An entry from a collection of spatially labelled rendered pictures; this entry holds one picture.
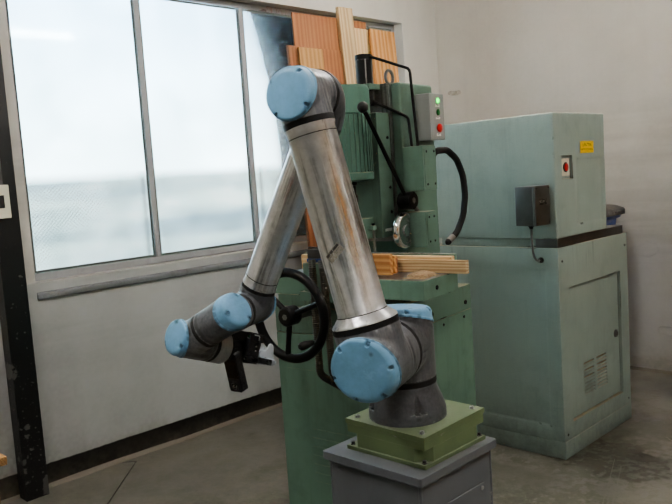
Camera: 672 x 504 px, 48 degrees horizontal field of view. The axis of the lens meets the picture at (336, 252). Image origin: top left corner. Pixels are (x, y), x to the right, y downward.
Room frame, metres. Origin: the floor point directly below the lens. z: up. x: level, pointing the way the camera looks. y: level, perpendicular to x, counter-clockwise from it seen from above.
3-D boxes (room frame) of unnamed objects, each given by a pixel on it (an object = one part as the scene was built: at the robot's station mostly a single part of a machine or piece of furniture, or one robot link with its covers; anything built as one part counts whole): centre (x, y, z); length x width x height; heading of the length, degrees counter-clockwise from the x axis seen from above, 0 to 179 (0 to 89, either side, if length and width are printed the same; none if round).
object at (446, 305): (2.60, -0.13, 0.76); 0.57 x 0.45 x 0.09; 143
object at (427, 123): (2.67, -0.36, 1.40); 0.10 x 0.06 x 0.16; 143
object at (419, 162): (2.58, -0.31, 1.23); 0.09 x 0.08 x 0.15; 143
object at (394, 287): (2.37, -0.04, 0.87); 0.61 x 0.30 x 0.06; 53
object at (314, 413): (2.60, -0.13, 0.36); 0.58 x 0.45 x 0.71; 143
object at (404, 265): (2.42, -0.16, 0.92); 0.59 x 0.02 x 0.04; 53
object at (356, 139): (2.50, -0.06, 1.35); 0.18 x 0.18 x 0.31
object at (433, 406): (1.79, -0.15, 0.68); 0.19 x 0.19 x 0.10
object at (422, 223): (2.55, -0.29, 1.02); 0.09 x 0.07 x 0.12; 53
